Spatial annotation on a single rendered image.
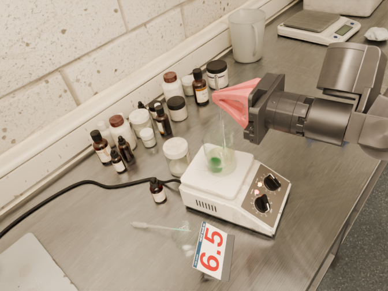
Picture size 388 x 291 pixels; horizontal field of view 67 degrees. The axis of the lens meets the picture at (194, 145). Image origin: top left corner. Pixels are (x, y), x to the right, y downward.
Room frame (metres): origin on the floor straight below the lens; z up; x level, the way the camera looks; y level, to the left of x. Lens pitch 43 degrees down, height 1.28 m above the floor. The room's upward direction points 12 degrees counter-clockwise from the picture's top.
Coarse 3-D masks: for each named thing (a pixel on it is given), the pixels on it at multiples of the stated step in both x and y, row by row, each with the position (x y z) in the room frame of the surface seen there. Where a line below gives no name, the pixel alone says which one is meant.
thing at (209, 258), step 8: (208, 232) 0.30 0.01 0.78; (216, 232) 0.30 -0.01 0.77; (208, 240) 0.28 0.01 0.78; (216, 240) 0.29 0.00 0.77; (208, 248) 0.27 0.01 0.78; (216, 248) 0.27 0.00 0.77; (200, 256) 0.25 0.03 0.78; (208, 256) 0.25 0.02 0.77; (216, 256) 0.26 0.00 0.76; (200, 264) 0.24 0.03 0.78; (208, 264) 0.24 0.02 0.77; (216, 264) 0.24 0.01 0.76; (208, 272) 0.23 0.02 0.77; (216, 272) 0.23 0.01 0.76
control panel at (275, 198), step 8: (264, 168) 0.40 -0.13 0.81; (256, 176) 0.38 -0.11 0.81; (264, 176) 0.38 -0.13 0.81; (280, 176) 0.39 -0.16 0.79; (256, 184) 0.36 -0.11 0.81; (288, 184) 0.37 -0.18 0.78; (248, 192) 0.35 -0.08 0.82; (264, 192) 0.35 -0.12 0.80; (272, 192) 0.35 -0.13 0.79; (280, 192) 0.35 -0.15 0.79; (248, 200) 0.33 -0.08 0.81; (272, 200) 0.33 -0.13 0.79; (280, 200) 0.33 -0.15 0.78; (248, 208) 0.31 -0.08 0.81; (272, 208) 0.32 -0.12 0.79; (280, 208) 0.32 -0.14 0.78; (256, 216) 0.30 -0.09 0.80; (264, 216) 0.30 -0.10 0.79; (272, 216) 0.30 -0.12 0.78; (272, 224) 0.29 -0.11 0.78
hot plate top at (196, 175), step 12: (204, 156) 0.44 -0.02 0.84; (240, 156) 0.42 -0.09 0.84; (252, 156) 0.41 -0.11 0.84; (192, 168) 0.42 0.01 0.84; (204, 168) 0.41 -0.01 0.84; (240, 168) 0.39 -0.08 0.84; (192, 180) 0.38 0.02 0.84; (204, 180) 0.38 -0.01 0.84; (216, 180) 0.37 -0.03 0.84; (228, 180) 0.37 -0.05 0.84; (240, 180) 0.36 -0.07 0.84; (216, 192) 0.34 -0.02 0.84; (228, 192) 0.34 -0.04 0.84
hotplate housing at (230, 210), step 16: (256, 160) 0.42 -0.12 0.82; (192, 192) 0.37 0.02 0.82; (240, 192) 0.35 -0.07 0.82; (288, 192) 0.36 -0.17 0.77; (192, 208) 0.38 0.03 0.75; (208, 208) 0.35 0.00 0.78; (224, 208) 0.33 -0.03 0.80; (240, 208) 0.31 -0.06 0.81; (240, 224) 0.31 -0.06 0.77; (256, 224) 0.29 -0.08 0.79
